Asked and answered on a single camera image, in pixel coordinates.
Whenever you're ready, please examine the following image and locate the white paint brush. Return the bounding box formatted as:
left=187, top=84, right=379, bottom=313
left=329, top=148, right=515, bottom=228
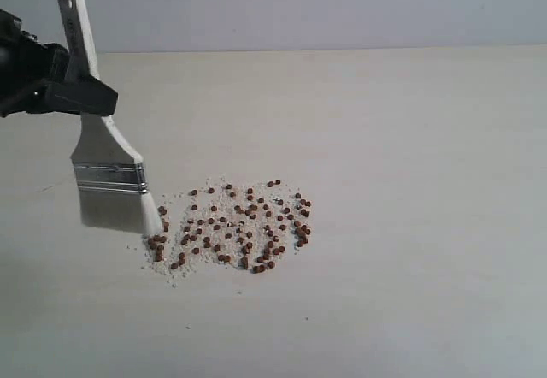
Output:
left=57, top=0, right=163, bottom=236

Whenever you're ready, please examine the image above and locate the pile of brown pellets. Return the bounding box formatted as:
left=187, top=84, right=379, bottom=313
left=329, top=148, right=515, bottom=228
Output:
left=125, top=177, right=314, bottom=288

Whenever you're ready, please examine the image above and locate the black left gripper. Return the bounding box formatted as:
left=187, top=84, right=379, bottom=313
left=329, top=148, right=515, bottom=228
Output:
left=1, top=10, right=118, bottom=117

